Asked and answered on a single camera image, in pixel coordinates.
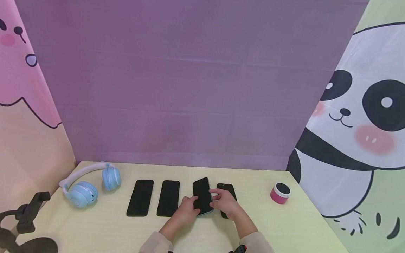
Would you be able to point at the person's left hand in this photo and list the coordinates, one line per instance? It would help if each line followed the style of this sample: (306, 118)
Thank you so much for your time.
(186, 212)

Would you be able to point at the person's right hand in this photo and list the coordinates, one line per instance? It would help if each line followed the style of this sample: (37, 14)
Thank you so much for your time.
(228, 203)

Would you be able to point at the person's right fingers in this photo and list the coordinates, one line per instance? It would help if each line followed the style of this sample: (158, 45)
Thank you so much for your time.
(217, 191)

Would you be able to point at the person's right thumb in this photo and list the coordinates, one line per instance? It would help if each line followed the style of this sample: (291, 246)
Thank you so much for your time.
(217, 198)

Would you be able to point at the person's left fingers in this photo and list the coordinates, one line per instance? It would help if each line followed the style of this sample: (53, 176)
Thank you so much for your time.
(191, 205)

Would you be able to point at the black smartphone with blue edge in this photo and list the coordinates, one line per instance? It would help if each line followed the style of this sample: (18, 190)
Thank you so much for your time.
(202, 193)

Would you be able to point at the person's right forearm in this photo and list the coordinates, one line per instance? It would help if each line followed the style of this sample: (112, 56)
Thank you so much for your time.
(248, 232)

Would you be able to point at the person's left forearm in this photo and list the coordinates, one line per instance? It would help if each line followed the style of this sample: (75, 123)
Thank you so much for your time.
(167, 235)

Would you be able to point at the pink round speaker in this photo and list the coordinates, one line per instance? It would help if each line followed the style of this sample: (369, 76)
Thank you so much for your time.
(280, 194)

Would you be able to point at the blue and white headphones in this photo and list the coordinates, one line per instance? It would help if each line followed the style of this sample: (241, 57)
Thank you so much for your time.
(83, 194)

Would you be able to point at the black phone stand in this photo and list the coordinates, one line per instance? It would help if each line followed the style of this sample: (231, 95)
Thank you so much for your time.
(29, 212)

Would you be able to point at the black smartphone with camera bump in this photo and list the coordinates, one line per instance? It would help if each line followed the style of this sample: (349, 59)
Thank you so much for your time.
(228, 189)

